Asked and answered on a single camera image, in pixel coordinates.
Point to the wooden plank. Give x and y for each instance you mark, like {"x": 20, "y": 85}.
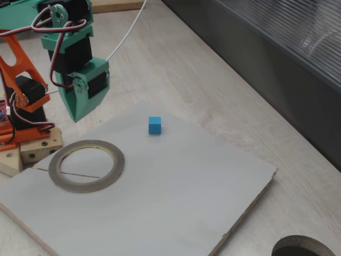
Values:
{"x": 117, "y": 5}

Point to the red controller circuit board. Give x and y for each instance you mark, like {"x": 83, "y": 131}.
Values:
{"x": 2, "y": 108}

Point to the wooden base block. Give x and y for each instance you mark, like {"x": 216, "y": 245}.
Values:
{"x": 10, "y": 160}
{"x": 40, "y": 149}

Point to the blue cube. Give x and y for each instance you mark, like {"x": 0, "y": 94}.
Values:
{"x": 155, "y": 126}

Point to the frosted glass desk partition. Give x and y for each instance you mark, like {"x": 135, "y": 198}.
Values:
{"x": 266, "y": 66}

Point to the white chipboard panel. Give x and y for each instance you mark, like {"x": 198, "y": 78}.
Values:
{"x": 173, "y": 186}

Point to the green gripper with servo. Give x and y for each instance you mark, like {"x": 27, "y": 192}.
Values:
{"x": 91, "y": 100}

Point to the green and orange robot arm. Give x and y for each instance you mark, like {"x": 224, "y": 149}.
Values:
{"x": 26, "y": 69}

